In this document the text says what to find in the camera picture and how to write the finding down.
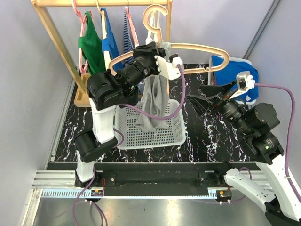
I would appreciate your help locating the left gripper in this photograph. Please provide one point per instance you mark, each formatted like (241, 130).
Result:
(149, 52)

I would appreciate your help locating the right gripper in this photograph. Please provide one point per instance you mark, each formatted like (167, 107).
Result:
(200, 103)

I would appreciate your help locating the grey tank top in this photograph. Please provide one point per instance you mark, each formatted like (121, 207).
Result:
(154, 102)

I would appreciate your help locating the beige wooden hanger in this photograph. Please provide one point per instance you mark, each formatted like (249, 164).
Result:
(149, 27)

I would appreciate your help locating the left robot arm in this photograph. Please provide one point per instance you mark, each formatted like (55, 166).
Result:
(105, 92)

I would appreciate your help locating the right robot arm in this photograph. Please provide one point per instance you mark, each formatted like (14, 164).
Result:
(281, 205)

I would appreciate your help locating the blue white striped tank top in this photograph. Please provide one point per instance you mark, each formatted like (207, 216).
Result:
(128, 44)

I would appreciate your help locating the pink striped-top hanger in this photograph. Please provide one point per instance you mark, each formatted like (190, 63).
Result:
(132, 27)

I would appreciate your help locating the cream wooden hanger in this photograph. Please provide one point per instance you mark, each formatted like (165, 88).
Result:
(106, 54)

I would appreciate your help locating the green tank top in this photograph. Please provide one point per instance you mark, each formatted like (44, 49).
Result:
(91, 46)

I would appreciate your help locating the pink plastic hanger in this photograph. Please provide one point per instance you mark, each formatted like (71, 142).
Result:
(83, 19)

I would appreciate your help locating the blue cloth in bin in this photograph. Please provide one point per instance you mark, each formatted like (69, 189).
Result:
(228, 74)

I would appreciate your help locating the white perforated plastic basket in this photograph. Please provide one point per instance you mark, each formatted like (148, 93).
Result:
(133, 137)

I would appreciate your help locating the wooden clothes rack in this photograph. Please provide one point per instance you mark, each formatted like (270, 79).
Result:
(40, 6)

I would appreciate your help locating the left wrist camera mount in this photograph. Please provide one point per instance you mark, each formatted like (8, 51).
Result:
(172, 70)

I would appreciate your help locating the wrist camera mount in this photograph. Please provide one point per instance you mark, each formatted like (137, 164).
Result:
(172, 70)
(245, 82)

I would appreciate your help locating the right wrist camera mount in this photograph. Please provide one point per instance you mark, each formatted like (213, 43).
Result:
(245, 82)

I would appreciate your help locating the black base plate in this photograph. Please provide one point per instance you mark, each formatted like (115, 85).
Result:
(159, 180)

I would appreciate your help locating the aluminium rail frame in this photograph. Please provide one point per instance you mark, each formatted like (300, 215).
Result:
(62, 184)

